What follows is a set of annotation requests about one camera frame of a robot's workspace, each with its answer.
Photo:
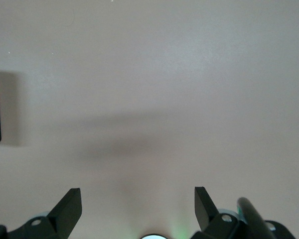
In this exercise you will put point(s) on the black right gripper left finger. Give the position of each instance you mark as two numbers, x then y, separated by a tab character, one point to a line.
52	224

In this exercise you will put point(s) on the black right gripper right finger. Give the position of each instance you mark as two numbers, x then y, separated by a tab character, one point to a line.
209	224

